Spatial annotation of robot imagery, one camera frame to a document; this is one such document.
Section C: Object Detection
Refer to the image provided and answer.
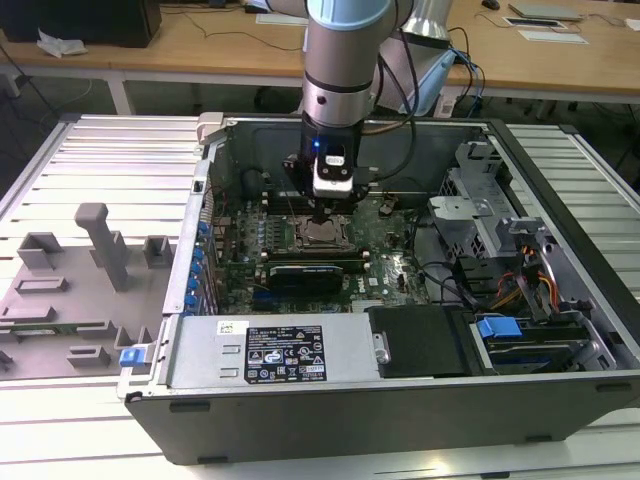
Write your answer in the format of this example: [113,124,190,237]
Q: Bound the thin wire locking lever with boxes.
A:
[282,185,304,219]

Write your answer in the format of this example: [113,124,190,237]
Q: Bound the blue case latch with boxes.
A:
[119,345,151,370]

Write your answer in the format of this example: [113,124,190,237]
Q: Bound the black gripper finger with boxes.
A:
[323,168,377,225]
[282,155,326,226]

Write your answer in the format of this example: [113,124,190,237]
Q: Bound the green motherboard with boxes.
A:
[214,192,436,316]

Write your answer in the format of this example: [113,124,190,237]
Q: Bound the silver disk bay bracket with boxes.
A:
[494,215,619,374]

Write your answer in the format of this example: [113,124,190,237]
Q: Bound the green RAM stick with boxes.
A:
[0,324,81,338]

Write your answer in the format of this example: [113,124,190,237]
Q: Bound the perforated silver drive cage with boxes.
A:
[429,142,551,259]

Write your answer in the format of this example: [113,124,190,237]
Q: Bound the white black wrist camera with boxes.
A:
[312,143,357,200]

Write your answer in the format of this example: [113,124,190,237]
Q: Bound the white paper sheet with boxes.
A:
[517,29,589,47]
[255,12,309,26]

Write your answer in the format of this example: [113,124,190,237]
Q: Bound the grey closed laptop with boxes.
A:
[508,2,584,22]

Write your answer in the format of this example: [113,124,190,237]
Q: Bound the wooden desk white legs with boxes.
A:
[0,0,640,116]

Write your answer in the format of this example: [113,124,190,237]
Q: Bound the black plastic bay cover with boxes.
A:
[367,305,474,379]

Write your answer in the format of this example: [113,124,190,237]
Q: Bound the coloured power wire bundle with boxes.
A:
[492,244,559,314]

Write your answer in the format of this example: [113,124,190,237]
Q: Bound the black graphics card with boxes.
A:
[268,263,345,303]

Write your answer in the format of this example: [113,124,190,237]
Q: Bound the metal socket cover frame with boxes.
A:
[297,214,349,249]

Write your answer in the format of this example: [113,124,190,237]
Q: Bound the hard disk in blue carrier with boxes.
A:
[472,314,591,374]

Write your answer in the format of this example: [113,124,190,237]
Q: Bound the CPU socket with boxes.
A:
[294,212,352,252]

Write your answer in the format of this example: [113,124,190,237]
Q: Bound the black box on desk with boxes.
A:
[0,0,164,49]

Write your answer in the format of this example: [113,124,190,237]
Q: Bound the dark grey PC case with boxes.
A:
[115,112,640,466]

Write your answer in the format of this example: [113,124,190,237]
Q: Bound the silver CPU green edge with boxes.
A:
[308,223,339,245]

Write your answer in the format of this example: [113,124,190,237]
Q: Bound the grey parts rack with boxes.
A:
[0,202,176,381]

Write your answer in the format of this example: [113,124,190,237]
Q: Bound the silver power supply with label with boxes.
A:
[167,314,381,389]

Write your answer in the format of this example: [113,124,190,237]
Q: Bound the crumpled white paper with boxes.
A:
[37,27,90,59]

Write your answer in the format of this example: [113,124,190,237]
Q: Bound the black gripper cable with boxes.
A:
[362,27,419,181]

